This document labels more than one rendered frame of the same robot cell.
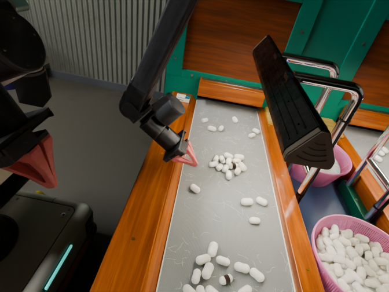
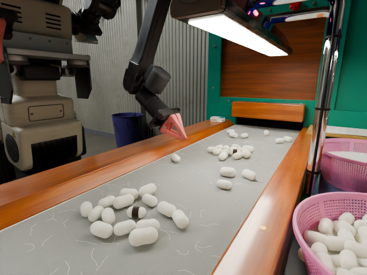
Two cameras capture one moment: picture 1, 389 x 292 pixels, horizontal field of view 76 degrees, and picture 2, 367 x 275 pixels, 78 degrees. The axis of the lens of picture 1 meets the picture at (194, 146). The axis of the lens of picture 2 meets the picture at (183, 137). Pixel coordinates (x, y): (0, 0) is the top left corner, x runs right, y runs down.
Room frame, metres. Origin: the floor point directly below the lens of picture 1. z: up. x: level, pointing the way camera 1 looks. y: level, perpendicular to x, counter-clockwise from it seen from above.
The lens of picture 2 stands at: (0.05, -0.36, 0.95)
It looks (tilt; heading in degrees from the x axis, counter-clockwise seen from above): 14 degrees down; 33
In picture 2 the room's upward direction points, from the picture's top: straight up
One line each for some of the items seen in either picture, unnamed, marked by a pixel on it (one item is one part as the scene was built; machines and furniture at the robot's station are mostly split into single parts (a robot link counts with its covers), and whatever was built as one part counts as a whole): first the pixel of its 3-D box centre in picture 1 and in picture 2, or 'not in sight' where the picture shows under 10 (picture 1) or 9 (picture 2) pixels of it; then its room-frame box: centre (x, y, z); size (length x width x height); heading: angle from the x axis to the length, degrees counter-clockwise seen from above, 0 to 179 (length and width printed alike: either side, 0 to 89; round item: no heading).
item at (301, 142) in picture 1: (281, 77); (258, 28); (0.64, -0.18, 1.08); 0.62 x 0.08 x 0.07; 1
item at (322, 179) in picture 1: (310, 160); (366, 166); (0.82, -0.46, 0.72); 0.27 x 0.27 x 0.10
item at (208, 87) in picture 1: (231, 91); (266, 110); (1.08, -0.12, 0.83); 0.30 x 0.06 x 0.07; 91
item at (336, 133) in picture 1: (286, 139); (284, 103); (0.64, -0.26, 0.90); 0.20 x 0.19 x 0.45; 1
